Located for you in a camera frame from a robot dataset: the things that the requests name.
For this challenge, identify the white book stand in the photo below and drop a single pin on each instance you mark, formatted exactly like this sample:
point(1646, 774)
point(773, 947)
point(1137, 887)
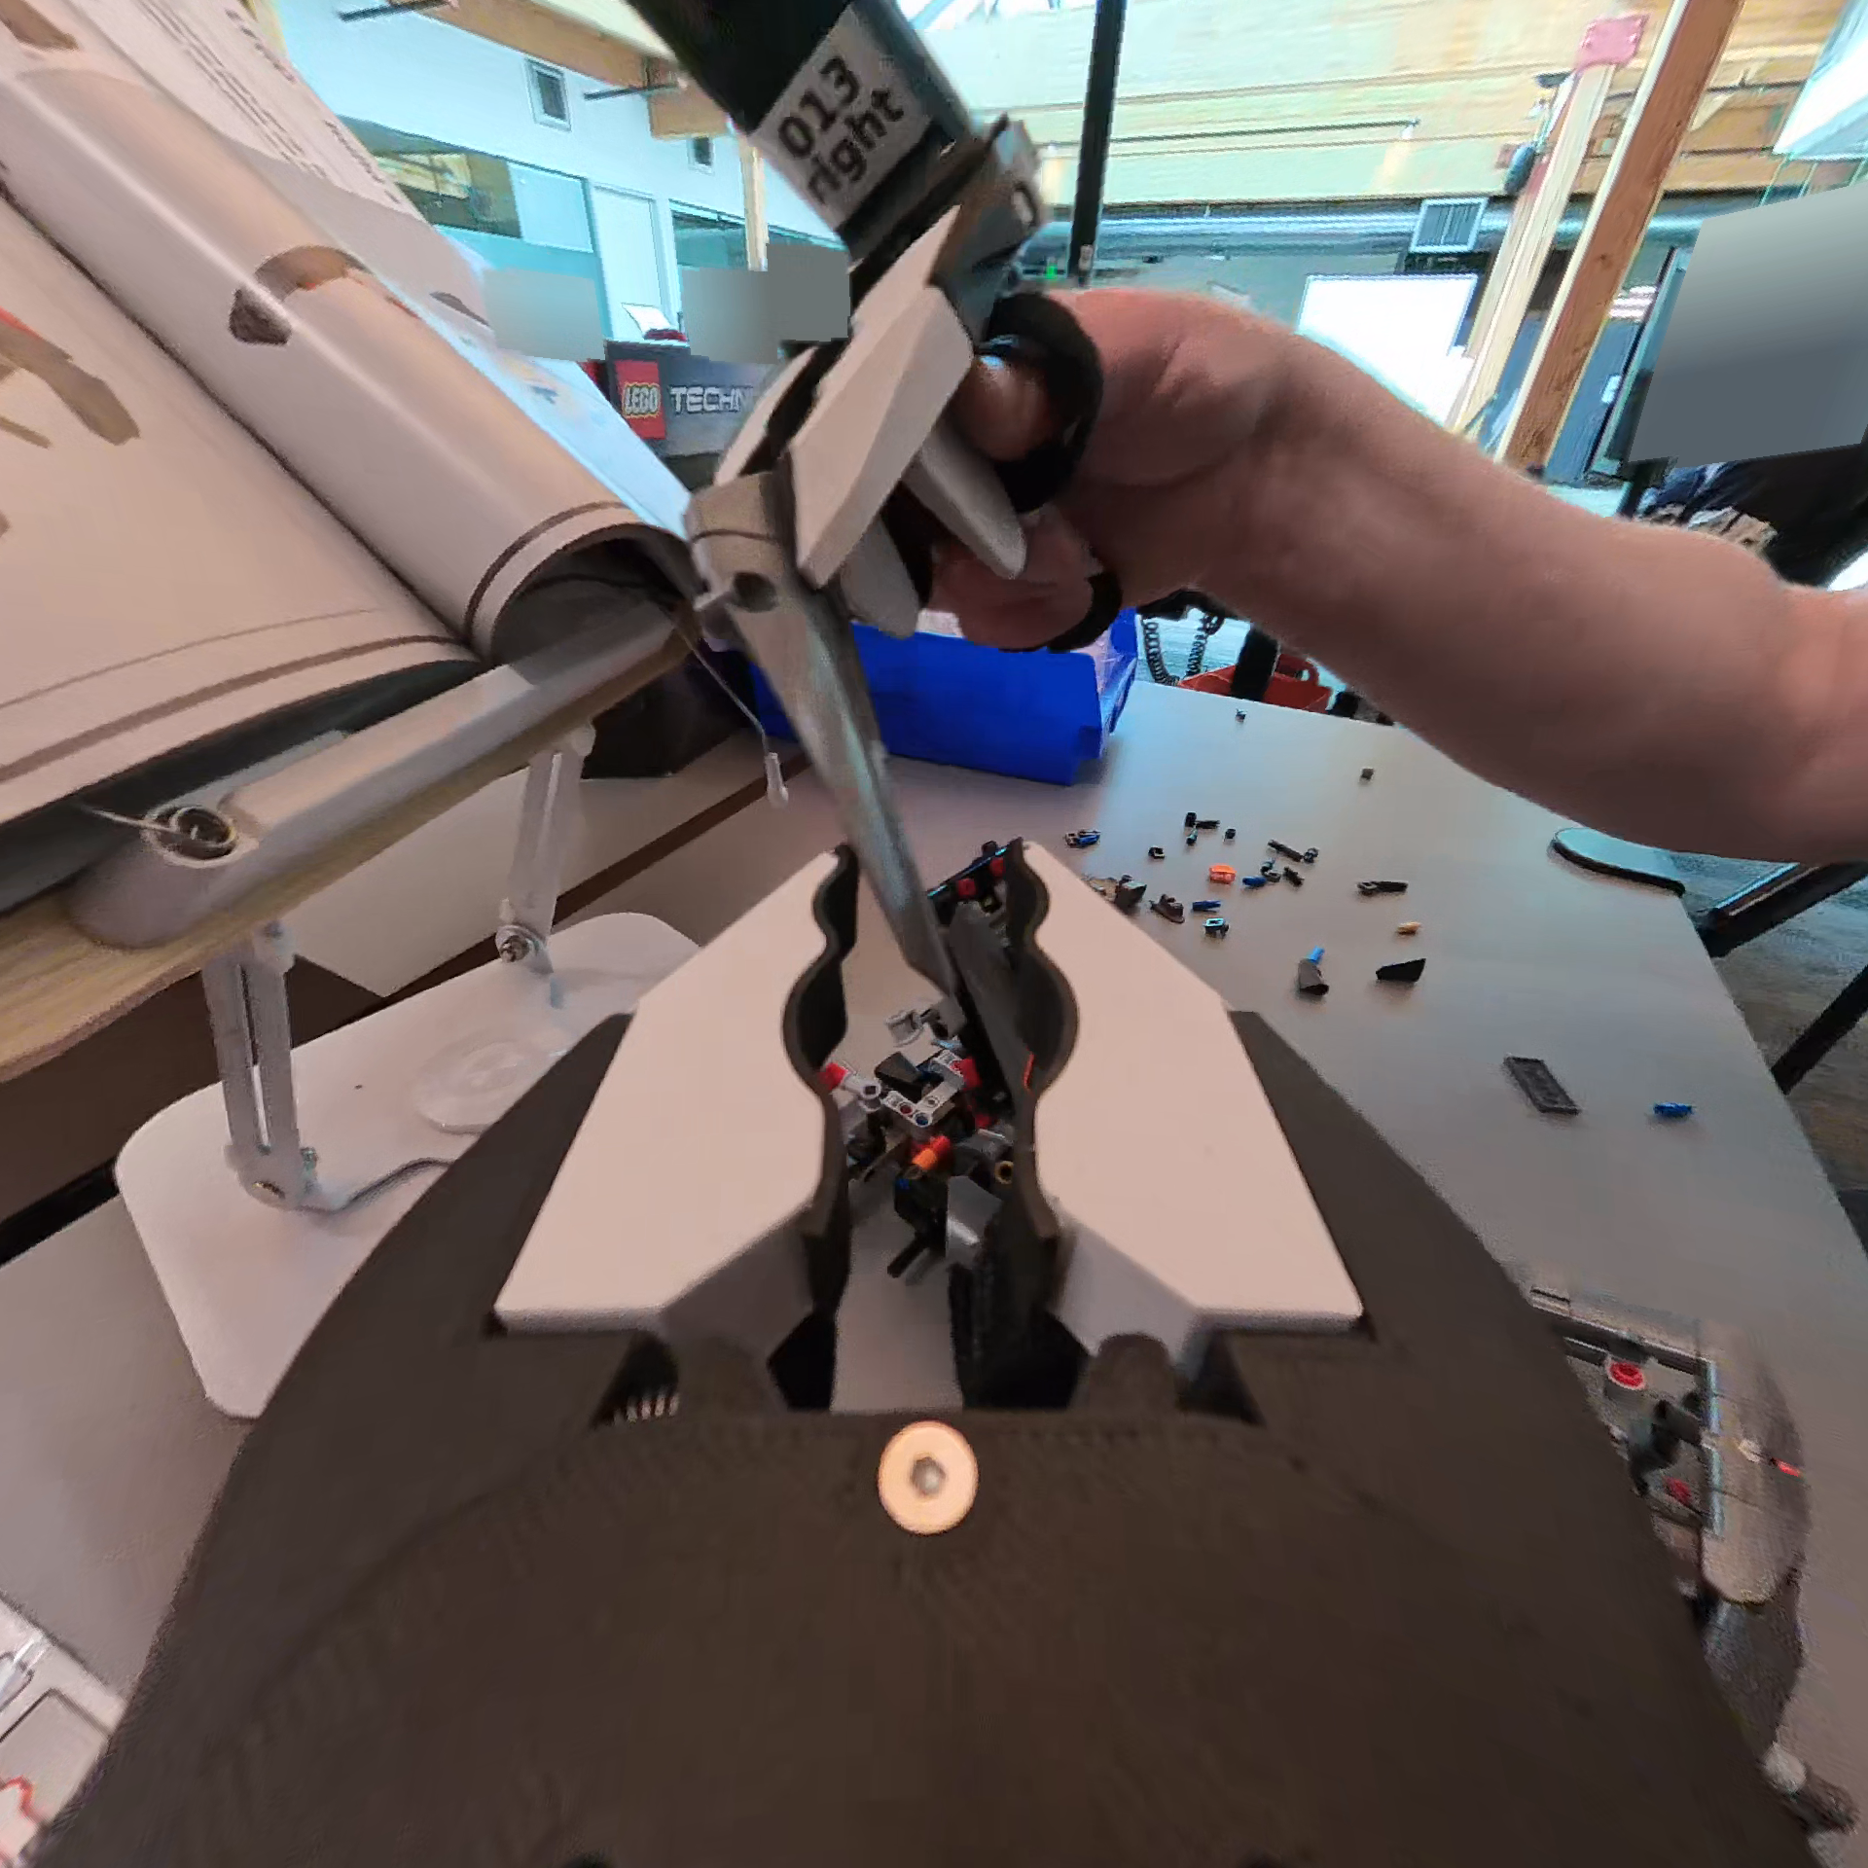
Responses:
point(219, 1255)

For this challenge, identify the scattered tiny black lego bits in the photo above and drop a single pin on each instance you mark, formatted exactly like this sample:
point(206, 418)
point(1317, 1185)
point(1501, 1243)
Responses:
point(1284, 863)

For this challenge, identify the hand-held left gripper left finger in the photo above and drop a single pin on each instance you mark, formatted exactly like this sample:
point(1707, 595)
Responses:
point(656, 1168)

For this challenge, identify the black pillar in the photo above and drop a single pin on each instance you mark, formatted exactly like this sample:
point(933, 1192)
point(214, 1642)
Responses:
point(1097, 132)

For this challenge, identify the blue plastic bin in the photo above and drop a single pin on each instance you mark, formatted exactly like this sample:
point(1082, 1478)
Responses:
point(992, 700)

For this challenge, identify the grey lego vehicle model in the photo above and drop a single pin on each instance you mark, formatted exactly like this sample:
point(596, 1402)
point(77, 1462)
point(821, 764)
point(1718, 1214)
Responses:
point(935, 1111)

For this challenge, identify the dark grey curved lego piece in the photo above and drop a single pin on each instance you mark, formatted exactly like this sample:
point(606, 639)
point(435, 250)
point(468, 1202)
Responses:
point(1313, 976)

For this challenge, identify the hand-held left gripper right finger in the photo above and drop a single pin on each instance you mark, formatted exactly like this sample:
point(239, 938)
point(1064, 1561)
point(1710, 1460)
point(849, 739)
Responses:
point(1198, 1168)

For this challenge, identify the grey lego wing assembly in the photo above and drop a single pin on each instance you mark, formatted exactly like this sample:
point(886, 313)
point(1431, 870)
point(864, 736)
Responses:
point(832, 700)

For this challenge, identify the cluster of black lego pieces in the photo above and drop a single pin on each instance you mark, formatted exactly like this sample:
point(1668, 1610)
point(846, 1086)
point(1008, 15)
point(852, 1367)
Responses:
point(1123, 887)

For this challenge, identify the instruction booklet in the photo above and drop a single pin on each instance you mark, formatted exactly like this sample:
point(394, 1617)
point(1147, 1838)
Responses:
point(219, 481)

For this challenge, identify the white sticker sheet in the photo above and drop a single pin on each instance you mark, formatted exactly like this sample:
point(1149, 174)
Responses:
point(51, 1737)

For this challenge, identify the lego set box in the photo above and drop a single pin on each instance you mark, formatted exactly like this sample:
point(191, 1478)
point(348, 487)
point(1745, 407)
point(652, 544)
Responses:
point(685, 400)

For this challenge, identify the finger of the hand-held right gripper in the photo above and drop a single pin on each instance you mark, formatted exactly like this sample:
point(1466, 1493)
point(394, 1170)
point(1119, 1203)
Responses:
point(876, 409)
point(775, 423)

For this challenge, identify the red plastic base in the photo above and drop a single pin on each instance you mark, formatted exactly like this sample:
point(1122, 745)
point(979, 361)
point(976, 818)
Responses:
point(1264, 685)

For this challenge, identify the person's right forearm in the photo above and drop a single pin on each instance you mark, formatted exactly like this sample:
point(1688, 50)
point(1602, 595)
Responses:
point(1534, 611)

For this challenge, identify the black flat Lego plate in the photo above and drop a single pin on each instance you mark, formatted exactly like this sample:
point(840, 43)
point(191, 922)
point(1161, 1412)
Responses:
point(1541, 1083)

